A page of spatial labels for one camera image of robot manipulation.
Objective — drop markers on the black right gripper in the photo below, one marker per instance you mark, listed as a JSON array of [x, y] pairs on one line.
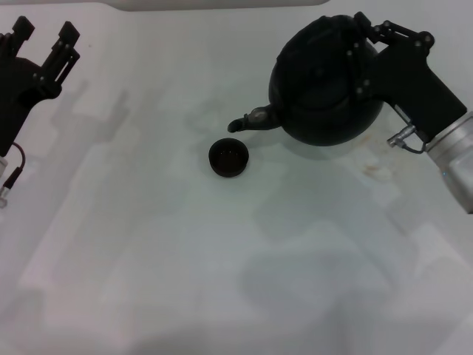
[[414, 85]]

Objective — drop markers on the black round teapot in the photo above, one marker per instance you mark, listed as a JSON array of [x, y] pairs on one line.
[[318, 100]]

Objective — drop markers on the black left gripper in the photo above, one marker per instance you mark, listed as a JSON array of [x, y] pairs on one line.
[[16, 85]]

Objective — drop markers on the dark small teacup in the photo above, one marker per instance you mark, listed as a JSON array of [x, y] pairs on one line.
[[228, 159]]

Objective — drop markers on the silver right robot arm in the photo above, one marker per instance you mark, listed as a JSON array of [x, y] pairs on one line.
[[456, 155]]

